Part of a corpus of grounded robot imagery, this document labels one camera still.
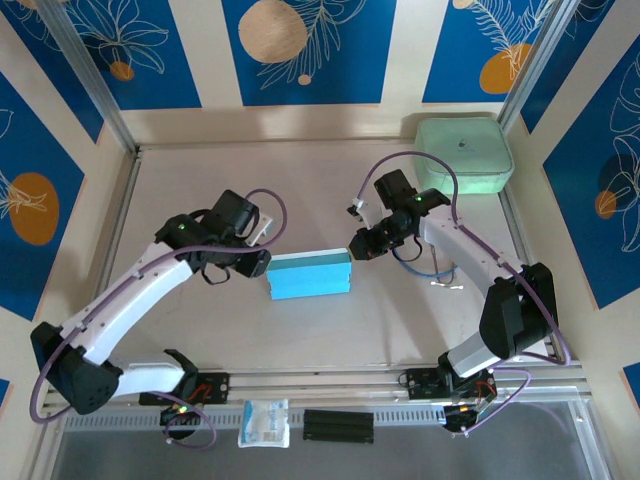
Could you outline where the small black circuit board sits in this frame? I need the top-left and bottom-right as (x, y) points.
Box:
(158, 398), (204, 427)
(443, 402), (497, 437)

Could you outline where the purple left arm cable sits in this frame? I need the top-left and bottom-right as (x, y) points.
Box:
(30, 188), (289, 425)

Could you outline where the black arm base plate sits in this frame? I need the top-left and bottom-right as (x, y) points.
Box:
(405, 367), (495, 401)
(192, 372), (231, 404)

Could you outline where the white tissue packet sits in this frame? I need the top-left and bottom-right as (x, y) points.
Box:
(238, 398), (291, 449)

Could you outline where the blue cable loop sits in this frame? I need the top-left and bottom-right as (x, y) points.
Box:
(391, 247), (459, 280)

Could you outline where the aluminium frame post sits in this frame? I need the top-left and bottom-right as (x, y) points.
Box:
(37, 0), (140, 154)
(497, 0), (584, 132)

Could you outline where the teal paper box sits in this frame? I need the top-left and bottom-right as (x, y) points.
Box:
(264, 248), (354, 302)

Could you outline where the mint green zip case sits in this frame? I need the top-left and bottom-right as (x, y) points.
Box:
(413, 115), (516, 196)

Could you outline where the black rectangular block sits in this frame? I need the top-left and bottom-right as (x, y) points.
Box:
(302, 408), (375, 445)

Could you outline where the long aluminium base rail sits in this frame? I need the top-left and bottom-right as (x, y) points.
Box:
(107, 367), (586, 401)

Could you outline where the aluminium side rail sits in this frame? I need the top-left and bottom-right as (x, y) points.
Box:
(97, 149), (144, 301)
(499, 192), (565, 361)

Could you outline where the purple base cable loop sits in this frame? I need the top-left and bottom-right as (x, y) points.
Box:
(163, 402), (220, 453)

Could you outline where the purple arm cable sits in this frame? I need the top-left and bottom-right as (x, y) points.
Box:
(357, 151), (571, 439)
(30, 188), (289, 425)

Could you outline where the grey slotted cable duct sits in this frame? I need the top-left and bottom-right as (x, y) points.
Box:
(64, 403), (451, 431)

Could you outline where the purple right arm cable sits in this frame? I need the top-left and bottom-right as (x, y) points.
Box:
(357, 151), (571, 439)

